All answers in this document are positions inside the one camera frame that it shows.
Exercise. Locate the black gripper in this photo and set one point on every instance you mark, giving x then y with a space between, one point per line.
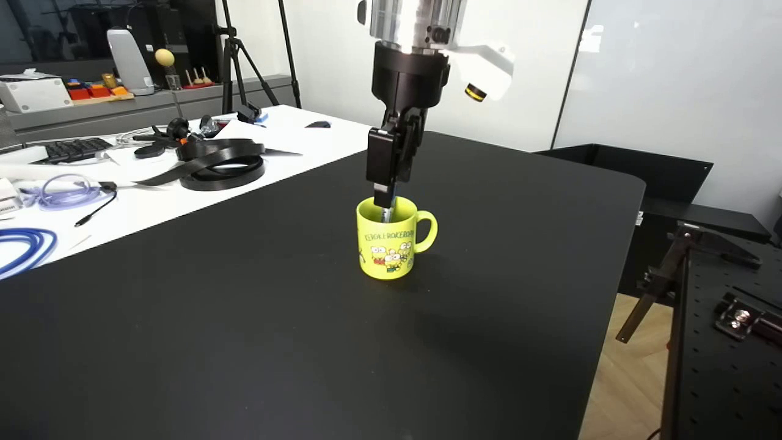
409 87

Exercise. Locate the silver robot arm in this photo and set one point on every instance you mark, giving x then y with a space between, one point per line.
409 24

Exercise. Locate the black computer mouse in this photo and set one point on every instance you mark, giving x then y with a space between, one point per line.
318 126

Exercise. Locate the yellow cartoon mug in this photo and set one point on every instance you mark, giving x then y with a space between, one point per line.
388 247

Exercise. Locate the grey shelf cabinet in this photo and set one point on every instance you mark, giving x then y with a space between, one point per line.
109 118

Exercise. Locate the yellow ball on stand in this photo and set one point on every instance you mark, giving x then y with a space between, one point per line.
176 131

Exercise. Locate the white grey device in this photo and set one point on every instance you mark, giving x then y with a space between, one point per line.
131 62

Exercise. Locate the orange red toy blocks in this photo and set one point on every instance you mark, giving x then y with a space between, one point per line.
103 88

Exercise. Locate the black keyboard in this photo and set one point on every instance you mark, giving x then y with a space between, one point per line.
74 149

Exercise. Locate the clear blue tube coil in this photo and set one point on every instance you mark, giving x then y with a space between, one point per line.
63 191

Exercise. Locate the white box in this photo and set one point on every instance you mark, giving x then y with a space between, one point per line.
36 95

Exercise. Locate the metal clamp on table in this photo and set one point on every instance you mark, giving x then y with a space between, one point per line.
745 313

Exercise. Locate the black perforated side table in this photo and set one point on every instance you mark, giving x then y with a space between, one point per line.
718 387

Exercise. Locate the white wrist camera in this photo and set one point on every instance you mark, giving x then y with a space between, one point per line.
486 70

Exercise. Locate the black camera tripod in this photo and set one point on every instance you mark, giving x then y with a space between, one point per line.
234 78

